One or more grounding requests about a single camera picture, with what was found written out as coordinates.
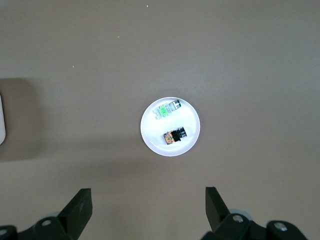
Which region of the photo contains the brown table mat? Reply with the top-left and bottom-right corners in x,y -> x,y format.
0,0 -> 320,240

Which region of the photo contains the pale pink round plate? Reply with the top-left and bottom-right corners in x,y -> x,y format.
139,96 -> 202,157

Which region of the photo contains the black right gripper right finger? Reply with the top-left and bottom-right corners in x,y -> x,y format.
201,186 -> 253,240

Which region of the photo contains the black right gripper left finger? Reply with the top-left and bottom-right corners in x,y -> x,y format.
18,187 -> 94,240

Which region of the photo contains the white lidded storage box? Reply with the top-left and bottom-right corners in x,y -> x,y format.
0,93 -> 7,146

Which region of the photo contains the green grey switch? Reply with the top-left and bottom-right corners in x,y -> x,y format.
152,99 -> 181,120

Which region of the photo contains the black orange toy car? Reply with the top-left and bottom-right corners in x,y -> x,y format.
163,126 -> 188,146

